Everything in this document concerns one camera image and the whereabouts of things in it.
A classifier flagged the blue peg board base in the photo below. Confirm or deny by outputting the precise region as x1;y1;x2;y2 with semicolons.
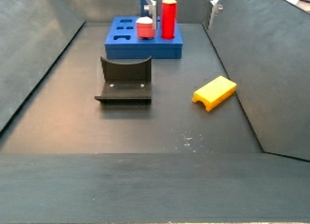
104;16;183;59

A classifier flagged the black curved fixture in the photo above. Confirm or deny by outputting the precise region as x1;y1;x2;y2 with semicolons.
95;58;151;102

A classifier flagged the tall blue cylinder peg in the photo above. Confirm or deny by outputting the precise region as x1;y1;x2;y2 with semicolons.
139;0;148;16

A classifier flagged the yellow arch block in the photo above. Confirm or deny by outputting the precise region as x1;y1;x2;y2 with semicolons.
192;76;238;112

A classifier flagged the tall red hexagonal peg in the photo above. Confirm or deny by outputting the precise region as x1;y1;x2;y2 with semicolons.
162;0;176;39

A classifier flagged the short red peg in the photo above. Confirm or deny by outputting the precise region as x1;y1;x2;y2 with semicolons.
135;16;155;39

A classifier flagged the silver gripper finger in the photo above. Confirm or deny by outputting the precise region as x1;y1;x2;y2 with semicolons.
146;0;158;30
207;0;222;29

